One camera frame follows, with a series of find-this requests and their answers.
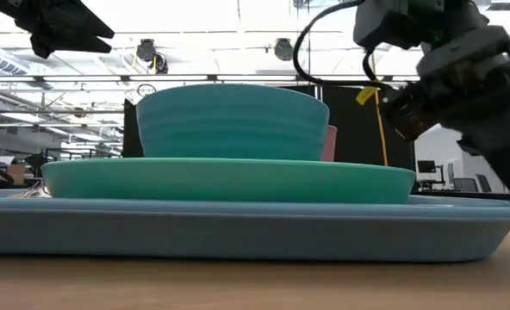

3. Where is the grey office chair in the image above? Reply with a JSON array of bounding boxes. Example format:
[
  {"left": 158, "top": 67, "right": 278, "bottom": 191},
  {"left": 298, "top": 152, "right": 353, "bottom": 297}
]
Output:
[{"left": 452, "top": 177, "right": 480, "bottom": 193}]

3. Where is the black ceiling fixture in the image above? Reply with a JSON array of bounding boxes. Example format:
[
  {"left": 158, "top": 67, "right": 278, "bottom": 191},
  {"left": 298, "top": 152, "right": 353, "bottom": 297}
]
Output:
[
  {"left": 135, "top": 38, "right": 170, "bottom": 75},
  {"left": 273, "top": 37, "right": 295, "bottom": 62}
]

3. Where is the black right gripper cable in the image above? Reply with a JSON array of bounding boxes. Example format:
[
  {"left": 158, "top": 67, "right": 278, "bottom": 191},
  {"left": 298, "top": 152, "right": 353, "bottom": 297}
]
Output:
[{"left": 292, "top": 0, "right": 395, "bottom": 88}]

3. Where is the blue plastic bowl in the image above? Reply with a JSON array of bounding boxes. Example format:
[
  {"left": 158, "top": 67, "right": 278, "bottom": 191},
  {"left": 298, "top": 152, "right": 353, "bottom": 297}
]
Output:
[{"left": 135, "top": 83, "right": 331, "bottom": 162}]

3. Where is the yellow cable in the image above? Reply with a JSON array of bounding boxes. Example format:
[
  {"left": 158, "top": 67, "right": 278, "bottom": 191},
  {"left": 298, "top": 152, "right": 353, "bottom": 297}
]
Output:
[{"left": 371, "top": 53, "right": 389, "bottom": 167}]

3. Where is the turquoise plastic plate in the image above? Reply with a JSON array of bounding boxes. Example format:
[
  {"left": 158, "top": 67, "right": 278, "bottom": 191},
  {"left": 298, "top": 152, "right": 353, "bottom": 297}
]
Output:
[{"left": 40, "top": 157, "right": 417, "bottom": 205}]

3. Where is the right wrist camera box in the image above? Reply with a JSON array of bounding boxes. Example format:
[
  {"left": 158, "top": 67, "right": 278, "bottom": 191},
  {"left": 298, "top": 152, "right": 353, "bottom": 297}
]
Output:
[{"left": 352, "top": 0, "right": 448, "bottom": 51}]

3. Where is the pink plastic cup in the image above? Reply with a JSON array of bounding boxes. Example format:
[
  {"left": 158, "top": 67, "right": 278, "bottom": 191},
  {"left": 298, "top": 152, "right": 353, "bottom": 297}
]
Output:
[{"left": 320, "top": 124, "right": 339, "bottom": 163}]

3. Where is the blue plastic tray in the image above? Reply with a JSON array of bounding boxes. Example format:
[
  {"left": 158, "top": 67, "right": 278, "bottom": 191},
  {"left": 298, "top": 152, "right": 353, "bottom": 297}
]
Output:
[{"left": 0, "top": 188, "right": 510, "bottom": 264}]

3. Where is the black computer monitor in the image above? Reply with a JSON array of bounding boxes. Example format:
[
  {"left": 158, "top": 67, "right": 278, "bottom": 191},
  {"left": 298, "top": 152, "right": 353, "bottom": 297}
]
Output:
[{"left": 416, "top": 159, "right": 438, "bottom": 175}]

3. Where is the yellow tape tag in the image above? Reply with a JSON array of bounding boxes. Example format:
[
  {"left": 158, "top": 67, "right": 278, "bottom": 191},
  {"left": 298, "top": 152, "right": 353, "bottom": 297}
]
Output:
[{"left": 355, "top": 85, "right": 381, "bottom": 107}]

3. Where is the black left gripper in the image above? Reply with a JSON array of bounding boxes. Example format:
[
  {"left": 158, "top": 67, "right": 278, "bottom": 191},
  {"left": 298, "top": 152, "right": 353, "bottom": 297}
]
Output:
[{"left": 0, "top": 0, "right": 116, "bottom": 60}]

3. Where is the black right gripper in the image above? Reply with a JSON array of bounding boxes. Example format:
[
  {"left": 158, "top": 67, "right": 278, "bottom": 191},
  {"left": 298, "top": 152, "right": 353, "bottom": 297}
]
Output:
[{"left": 381, "top": 25, "right": 510, "bottom": 200}]

